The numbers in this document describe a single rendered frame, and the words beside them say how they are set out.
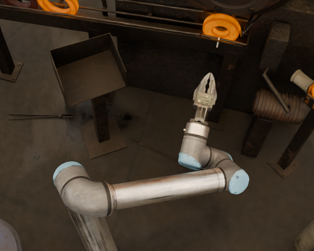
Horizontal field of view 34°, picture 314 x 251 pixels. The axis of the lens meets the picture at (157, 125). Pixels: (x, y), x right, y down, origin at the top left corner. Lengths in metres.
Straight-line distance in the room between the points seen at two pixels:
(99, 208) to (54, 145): 1.10
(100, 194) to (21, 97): 1.33
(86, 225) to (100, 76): 0.66
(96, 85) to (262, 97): 0.72
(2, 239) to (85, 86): 0.70
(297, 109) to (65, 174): 1.06
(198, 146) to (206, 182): 0.16
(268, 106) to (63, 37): 1.35
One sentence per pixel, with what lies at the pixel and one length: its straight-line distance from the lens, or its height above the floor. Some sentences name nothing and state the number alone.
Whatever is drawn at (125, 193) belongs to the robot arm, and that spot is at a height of 0.84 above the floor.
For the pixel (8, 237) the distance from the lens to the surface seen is 2.17.
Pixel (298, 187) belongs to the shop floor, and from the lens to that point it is 2.76.
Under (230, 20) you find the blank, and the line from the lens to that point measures 2.16.
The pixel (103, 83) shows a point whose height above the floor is 0.60.
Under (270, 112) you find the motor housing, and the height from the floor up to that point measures 0.50.
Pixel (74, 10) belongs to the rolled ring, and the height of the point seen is 0.67.
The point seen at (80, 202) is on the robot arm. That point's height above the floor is 0.86.
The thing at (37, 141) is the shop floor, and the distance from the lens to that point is 2.78.
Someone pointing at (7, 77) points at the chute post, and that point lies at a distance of 2.99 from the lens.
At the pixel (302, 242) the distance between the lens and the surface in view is 2.54.
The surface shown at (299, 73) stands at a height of 0.69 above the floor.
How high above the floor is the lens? 2.47
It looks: 63 degrees down
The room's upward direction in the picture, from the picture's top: 5 degrees clockwise
